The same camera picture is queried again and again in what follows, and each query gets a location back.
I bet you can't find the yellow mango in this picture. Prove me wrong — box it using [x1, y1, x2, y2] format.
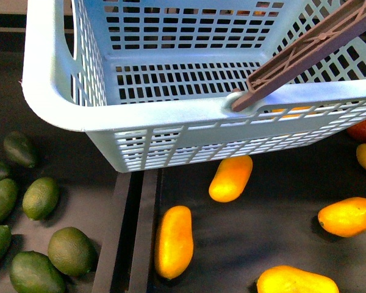
[209, 155, 253, 203]
[256, 266, 340, 293]
[317, 197, 366, 237]
[154, 206, 194, 280]

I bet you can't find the light teal plastic basket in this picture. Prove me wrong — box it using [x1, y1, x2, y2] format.
[22, 1, 366, 172]

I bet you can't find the brown basket handle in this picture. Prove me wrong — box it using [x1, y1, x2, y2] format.
[231, 1, 366, 112]

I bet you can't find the dark wooden display stand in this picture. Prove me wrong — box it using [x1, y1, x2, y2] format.
[0, 14, 366, 292]

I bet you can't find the green lime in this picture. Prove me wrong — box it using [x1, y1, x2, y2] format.
[10, 251, 66, 292]
[48, 226, 97, 277]
[22, 177, 60, 220]

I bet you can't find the green avocado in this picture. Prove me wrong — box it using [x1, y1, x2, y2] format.
[3, 131, 38, 168]

